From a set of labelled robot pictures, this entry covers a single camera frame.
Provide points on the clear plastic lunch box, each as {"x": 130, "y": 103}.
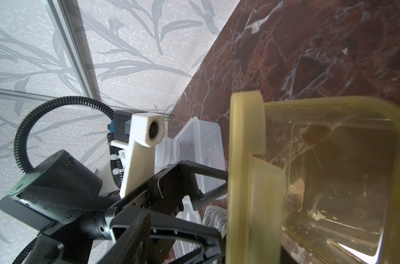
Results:
{"x": 201, "y": 142}

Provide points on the grey striped cleaning cloth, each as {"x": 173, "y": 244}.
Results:
{"x": 216, "y": 217}

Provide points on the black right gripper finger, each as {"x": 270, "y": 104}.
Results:
{"x": 131, "y": 247}

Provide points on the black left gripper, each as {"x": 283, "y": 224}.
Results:
{"x": 105, "y": 218}

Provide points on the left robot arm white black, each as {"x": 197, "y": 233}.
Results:
{"x": 61, "y": 197}

